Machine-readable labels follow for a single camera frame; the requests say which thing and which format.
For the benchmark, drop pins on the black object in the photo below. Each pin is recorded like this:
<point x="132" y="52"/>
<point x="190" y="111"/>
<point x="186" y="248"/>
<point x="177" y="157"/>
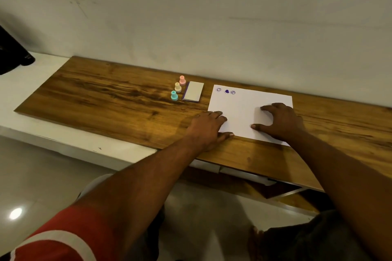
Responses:
<point x="12" y="54"/>

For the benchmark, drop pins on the white purple ink pad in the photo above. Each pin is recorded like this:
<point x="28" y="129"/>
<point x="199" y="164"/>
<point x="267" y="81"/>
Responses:
<point x="193" y="91"/>

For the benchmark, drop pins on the teal stamp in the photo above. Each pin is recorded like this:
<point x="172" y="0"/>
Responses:
<point x="174" y="95"/>

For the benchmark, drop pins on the person's left thumb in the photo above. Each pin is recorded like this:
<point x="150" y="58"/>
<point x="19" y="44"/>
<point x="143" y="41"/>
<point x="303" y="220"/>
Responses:
<point x="226" y="136"/>

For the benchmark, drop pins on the person's left hand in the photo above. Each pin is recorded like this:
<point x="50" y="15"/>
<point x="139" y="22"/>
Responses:
<point x="205" y="130"/>

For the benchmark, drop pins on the yellow stamp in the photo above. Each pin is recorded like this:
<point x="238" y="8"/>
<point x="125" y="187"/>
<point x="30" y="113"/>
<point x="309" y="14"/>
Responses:
<point x="178" y="87"/>

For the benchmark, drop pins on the person's right thumb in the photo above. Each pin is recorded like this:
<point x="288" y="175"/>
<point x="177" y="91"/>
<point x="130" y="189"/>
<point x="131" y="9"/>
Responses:
<point x="262" y="127"/>

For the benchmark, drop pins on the pink stamp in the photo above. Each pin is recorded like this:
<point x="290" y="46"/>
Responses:
<point x="182" y="80"/>

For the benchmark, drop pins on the red sleeve with white stripe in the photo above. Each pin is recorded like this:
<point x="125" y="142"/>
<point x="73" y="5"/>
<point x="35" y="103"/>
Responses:
<point x="67" y="236"/>

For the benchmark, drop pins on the person's left forearm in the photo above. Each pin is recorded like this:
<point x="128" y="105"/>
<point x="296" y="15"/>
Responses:
<point x="147" y="178"/>

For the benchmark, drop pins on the dark shorts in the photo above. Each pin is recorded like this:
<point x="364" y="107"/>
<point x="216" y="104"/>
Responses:
<point x="306" y="239"/>

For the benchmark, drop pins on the white stamped paper sheet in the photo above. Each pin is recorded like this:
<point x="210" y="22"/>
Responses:
<point x="242" y="107"/>

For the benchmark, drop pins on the person's right forearm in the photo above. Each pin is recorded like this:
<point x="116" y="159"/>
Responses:
<point x="343" y="178"/>

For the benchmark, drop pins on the person's right hand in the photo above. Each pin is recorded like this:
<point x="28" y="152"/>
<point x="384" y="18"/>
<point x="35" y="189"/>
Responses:
<point x="286" y="121"/>

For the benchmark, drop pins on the white under-desk drawer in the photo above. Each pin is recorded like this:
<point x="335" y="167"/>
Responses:
<point x="242" y="176"/>

